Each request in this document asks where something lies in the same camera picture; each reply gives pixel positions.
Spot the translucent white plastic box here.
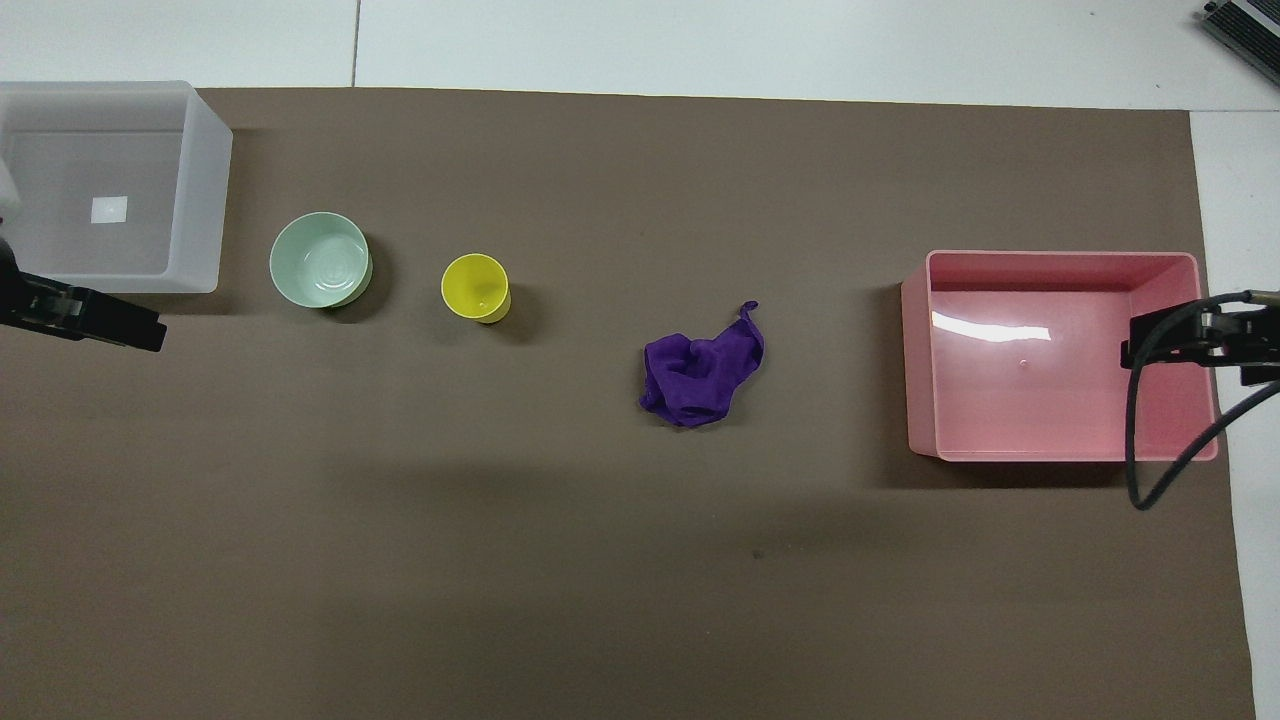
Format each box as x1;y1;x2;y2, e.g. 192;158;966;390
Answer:
0;81;234;295

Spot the black cable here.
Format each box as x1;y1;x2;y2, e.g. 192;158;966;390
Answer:
1124;290;1280;512

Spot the pink plastic box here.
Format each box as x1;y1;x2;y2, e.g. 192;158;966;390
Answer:
901;250;1220;463

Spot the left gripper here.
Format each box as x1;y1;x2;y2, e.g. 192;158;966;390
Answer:
0;237;31;328

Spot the purple crumpled cloth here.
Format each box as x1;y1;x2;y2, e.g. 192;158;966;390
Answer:
639;301;766;429

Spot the grey finned metal device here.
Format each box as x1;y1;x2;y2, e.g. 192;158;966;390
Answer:
1200;0;1280;74

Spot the pale green bowl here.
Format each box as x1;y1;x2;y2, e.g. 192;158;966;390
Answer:
269;211;374;310

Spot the yellow cup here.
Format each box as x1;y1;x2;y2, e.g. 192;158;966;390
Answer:
441;253;513;324

